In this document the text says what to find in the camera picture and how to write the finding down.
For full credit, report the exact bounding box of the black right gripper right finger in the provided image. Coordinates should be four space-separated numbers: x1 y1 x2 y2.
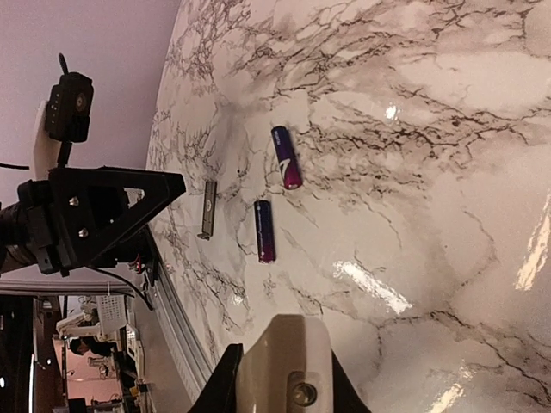
331 352 371 413

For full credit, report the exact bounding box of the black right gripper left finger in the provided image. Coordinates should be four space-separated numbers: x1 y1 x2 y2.
188 343 244 413

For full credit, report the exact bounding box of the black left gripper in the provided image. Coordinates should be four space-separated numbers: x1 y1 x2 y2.
15 167 186 275

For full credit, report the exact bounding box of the white remote control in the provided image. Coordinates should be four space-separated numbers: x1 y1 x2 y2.
236 314 334 413

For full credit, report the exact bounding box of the grey battery cover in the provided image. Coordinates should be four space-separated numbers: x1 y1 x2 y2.
197 180 217 240

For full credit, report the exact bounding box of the black battery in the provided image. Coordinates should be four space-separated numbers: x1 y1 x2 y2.
253 200 276 263
270 126 302 189

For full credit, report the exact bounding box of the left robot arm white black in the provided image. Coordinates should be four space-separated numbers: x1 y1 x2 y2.
1 167 186 276

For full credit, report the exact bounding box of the front aluminium rail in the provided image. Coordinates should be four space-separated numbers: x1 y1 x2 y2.
145 228 213 401

